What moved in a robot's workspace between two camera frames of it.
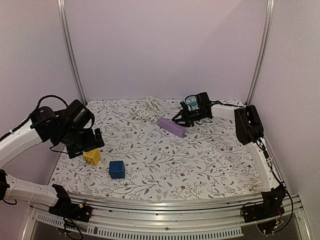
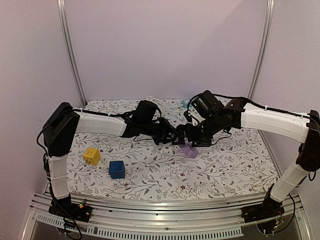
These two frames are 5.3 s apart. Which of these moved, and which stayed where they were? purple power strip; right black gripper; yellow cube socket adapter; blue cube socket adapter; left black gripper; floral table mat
Moved: right black gripper; left black gripper; purple power strip
Stayed: blue cube socket adapter; floral table mat; yellow cube socket adapter
